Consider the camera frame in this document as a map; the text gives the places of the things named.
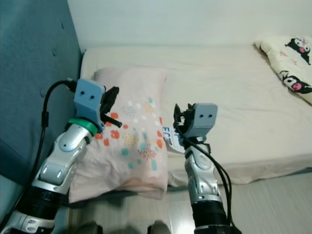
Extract white blue lettered book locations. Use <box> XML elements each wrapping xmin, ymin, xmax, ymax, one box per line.
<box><xmin>160</xmin><ymin>126</ymin><xmax>186</xmax><ymax>153</ymax></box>

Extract pink dotted pillow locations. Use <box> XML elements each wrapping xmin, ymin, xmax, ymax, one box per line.
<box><xmin>66</xmin><ymin>67</ymin><xmax>171</xmax><ymax>203</ymax></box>

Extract cream cartoon print blanket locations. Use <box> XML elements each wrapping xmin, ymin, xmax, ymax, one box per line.
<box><xmin>253</xmin><ymin>34</ymin><xmax>312</xmax><ymax>105</ymax></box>

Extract cream sheeted mattress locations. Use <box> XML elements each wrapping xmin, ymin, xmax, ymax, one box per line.
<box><xmin>78</xmin><ymin>46</ymin><xmax>312</xmax><ymax>186</ymax></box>

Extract teal padded headboard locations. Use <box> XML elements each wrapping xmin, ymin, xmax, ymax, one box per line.
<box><xmin>0</xmin><ymin>0</ymin><xmax>83</xmax><ymax>186</ymax></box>

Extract robot right leg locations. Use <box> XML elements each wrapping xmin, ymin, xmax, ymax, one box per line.
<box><xmin>149</xmin><ymin>222</ymin><xmax>171</xmax><ymax>234</ymax></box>

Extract robot leg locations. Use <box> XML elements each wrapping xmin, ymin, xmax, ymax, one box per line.
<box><xmin>76</xmin><ymin>222</ymin><xmax>103</xmax><ymax>234</ymax></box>
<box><xmin>149</xmin><ymin>222</ymin><xmax>171</xmax><ymax>234</ymax></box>

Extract robot left leg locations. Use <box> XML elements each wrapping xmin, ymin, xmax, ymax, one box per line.
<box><xmin>76</xmin><ymin>222</ymin><xmax>103</xmax><ymax>234</ymax></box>

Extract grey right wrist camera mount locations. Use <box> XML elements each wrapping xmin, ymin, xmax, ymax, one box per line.
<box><xmin>193</xmin><ymin>103</ymin><xmax>219</xmax><ymax>142</ymax></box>

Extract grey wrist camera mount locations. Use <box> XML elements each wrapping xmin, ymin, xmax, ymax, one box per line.
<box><xmin>73</xmin><ymin>79</ymin><xmax>107</xmax><ymax>133</ymax></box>
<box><xmin>193</xmin><ymin>103</ymin><xmax>219</xmax><ymax>142</ymax></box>

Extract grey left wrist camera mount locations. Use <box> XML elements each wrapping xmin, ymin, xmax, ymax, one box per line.
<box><xmin>73</xmin><ymin>79</ymin><xmax>107</xmax><ymax>133</ymax></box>

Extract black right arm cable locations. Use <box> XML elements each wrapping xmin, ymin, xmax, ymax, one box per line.
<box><xmin>178</xmin><ymin>129</ymin><xmax>234</xmax><ymax>225</ymax></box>

